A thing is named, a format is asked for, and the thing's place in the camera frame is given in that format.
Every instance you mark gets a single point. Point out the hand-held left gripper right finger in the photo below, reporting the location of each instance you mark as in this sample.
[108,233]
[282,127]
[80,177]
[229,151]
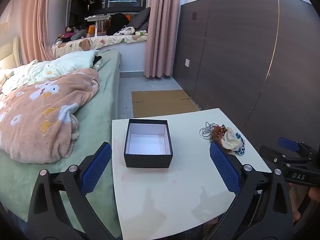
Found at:
[225,167]

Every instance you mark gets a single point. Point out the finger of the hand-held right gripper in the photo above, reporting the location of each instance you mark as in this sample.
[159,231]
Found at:
[287,143]
[298,176]

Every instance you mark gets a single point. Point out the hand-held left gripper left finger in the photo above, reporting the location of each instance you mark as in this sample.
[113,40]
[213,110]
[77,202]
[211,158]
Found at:
[97,165]

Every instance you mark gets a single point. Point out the white flower ornament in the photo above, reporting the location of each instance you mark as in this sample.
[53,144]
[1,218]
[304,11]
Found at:
[232,141]

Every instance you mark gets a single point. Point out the black jewelry box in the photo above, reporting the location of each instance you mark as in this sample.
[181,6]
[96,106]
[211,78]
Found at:
[148,145]

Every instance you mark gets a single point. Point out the person's right hand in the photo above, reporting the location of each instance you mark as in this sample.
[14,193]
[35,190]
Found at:
[314,193]

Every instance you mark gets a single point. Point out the green bed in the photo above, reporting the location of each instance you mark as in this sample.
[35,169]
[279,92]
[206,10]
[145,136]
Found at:
[102,110]

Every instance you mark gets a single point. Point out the pink flowered fleece blanket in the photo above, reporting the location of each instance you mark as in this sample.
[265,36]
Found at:
[37,120]

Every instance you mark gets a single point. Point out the flat brown cardboard sheet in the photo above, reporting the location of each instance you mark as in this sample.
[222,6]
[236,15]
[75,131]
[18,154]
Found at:
[162,102]

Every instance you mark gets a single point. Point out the pale patterned quilt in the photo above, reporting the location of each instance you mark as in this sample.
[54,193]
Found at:
[27,75]

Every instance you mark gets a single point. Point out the printed window seat cushion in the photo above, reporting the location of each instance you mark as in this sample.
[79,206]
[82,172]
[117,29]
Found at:
[100,42]

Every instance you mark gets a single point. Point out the orange box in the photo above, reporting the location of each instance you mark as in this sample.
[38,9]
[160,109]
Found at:
[91,30]

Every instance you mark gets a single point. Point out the dark red plush toy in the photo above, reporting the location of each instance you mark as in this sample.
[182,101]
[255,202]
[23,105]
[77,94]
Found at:
[70,32]

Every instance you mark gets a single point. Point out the black and white plush toy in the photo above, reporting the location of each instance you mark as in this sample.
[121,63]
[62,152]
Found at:
[125,30]

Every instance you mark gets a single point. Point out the green tissue box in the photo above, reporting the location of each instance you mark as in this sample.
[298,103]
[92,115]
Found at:
[141,32]

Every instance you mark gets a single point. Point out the beige headboard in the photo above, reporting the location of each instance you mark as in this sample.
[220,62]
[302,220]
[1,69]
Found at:
[10,52]

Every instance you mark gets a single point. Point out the black bag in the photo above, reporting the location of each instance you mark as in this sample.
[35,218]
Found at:
[117,22]

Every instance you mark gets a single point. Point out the white desk lamp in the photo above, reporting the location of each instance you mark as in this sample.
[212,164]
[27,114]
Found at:
[98,18]

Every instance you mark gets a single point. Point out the pink curtain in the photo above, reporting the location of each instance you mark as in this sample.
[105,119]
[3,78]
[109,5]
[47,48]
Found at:
[35,17]
[162,30]

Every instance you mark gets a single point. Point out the grey pillow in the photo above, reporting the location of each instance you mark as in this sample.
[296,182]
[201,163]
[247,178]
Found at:
[141,17]

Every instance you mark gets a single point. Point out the white wall socket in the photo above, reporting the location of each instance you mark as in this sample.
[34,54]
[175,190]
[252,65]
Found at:
[187,62]

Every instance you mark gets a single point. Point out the dark wall switch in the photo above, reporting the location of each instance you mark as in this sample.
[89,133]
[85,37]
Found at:
[194,15]

